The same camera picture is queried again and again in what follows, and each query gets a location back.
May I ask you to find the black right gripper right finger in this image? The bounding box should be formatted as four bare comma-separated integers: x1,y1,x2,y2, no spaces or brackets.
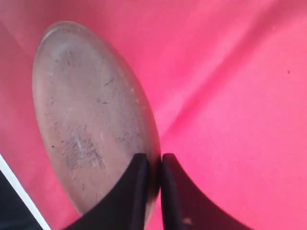
161,153,250,230

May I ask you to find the brown wooden plate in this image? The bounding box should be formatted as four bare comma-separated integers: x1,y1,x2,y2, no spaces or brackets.
32,21,161,222

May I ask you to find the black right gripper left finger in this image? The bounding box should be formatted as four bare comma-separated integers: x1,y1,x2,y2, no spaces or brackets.
65,153,148,230

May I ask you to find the red scalloped table cloth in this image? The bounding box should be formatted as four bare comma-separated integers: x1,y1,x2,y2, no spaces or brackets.
0,0,307,230

